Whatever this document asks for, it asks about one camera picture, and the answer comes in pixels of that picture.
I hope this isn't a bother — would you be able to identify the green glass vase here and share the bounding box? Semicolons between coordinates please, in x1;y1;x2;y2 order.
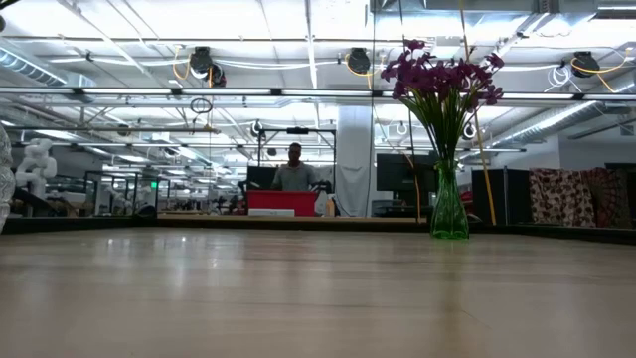
429;158;471;241

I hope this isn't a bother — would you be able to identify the clear glass vase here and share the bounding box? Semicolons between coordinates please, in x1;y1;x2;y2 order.
0;123;17;235

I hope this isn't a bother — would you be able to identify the person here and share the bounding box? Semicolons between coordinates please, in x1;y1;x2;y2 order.
271;141;320;193

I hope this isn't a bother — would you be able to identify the white draped cloth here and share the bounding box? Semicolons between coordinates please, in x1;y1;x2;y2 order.
336;104;375;218

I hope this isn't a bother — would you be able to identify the red plastic bin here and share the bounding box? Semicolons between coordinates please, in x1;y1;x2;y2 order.
246;190;319;218

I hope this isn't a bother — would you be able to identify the small black monitor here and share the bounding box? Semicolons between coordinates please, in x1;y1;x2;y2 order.
245;165;279;192

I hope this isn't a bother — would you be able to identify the flat white box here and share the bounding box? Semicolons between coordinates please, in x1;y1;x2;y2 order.
247;208;296;218

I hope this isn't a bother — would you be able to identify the large black monitor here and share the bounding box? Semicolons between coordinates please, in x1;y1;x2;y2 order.
376;152;440;193

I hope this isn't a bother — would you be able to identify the long ceiling light strip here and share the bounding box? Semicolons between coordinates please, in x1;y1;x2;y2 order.
0;87;636;102

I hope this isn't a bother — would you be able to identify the black computer tower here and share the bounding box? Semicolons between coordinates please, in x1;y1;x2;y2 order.
470;168;532;226

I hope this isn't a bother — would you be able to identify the brown patterned cloth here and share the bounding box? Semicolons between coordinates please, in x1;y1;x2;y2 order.
529;167;633;230

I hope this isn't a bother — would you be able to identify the black ceiling cable reel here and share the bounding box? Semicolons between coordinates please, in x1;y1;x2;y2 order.
569;50;602;80
345;46;373;77
188;45;228;89

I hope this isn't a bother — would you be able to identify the yellow hanging cable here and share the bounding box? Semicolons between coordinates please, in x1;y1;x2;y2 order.
459;0;498;226

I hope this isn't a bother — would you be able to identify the black hanging cable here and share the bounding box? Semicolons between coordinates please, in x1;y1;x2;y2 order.
397;0;421;220

